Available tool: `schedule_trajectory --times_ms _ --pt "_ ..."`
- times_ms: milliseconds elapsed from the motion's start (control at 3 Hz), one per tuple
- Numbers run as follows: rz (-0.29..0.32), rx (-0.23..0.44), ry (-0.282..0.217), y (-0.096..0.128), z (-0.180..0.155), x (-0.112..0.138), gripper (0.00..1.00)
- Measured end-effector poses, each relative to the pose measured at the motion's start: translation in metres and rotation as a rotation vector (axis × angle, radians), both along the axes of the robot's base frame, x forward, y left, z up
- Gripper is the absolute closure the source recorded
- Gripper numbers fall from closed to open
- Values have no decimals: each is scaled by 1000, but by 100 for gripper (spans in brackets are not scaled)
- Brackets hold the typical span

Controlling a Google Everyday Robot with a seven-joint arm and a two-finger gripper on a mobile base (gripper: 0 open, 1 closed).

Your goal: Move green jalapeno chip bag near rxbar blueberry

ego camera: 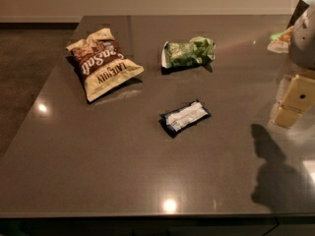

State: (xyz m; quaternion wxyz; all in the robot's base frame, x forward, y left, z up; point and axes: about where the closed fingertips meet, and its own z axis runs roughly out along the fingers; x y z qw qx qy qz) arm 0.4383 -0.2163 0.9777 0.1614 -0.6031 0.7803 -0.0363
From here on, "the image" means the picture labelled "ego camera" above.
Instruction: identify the green jalapeno chip bag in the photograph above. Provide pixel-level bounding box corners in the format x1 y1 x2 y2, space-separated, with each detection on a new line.
161 36 216 69

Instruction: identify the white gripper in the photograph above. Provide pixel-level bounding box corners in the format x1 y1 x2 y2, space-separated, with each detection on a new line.
271 3 315 128

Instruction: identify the blue rxbar blueberry bar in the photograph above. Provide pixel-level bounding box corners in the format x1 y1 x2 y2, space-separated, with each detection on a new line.
160 99 212 134

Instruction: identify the brown and cream chip bag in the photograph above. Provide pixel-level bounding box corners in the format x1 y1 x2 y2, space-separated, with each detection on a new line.
66 29 144 102

